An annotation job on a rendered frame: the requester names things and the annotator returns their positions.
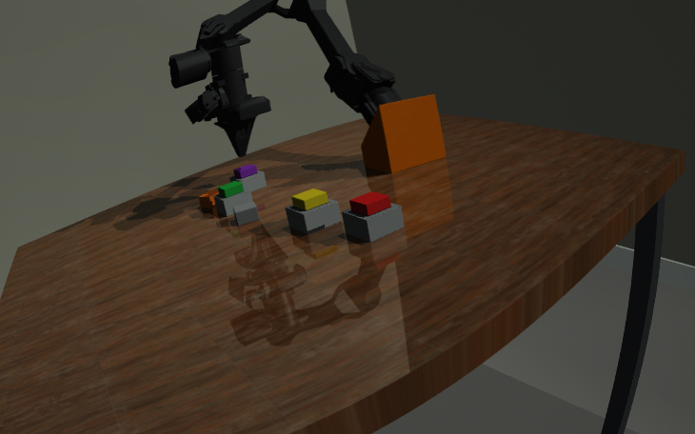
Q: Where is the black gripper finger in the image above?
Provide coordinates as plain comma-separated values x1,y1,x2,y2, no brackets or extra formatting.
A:
222,115,257,157
214,119,239,157

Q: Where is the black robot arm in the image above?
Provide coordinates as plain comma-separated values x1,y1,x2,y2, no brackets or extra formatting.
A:
169,0,402,126

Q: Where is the red button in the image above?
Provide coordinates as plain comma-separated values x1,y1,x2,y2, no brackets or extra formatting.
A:
342,191,404,243

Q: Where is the yellow button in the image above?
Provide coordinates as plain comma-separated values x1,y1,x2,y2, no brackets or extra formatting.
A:
285,188,342,235

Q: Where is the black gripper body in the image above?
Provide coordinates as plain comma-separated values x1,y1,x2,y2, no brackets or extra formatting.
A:
205,69,271,122

